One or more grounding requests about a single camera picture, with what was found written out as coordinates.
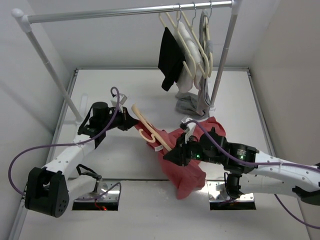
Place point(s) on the black hanging garment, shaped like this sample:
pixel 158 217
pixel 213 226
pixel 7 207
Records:
pixel 170 61

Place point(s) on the red t shirt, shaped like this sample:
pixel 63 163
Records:
pixel 188 178

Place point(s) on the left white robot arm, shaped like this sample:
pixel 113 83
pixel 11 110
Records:
pixel 49 189

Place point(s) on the grey hanging garment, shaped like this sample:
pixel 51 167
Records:
pixel 196 102

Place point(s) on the white metal clothes rack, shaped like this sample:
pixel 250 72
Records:
pixel 24 21

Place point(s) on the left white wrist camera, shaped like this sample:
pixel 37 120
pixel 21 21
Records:
pixel 121 99

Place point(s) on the white hanging garment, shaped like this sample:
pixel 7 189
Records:
pixel 185 83

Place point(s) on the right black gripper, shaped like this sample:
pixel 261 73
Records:
pixel 178 155

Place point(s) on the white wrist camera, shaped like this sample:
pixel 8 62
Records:
pixel 121 99
pixel 188 127

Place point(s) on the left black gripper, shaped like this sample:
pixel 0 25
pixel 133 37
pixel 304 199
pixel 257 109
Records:
pixel 126 121

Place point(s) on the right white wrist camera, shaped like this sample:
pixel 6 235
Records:
pixel 188 127

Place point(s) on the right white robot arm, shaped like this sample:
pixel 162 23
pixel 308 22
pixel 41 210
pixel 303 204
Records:
pixel 272 176

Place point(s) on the cream hanger with grey garment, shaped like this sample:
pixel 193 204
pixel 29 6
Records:
pixel 205 40

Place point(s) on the cream hanger with black garment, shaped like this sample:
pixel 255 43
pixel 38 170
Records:
pixel 173 24

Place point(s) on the cream hanger with white garment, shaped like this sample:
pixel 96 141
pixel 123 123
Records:
pixel 195 42

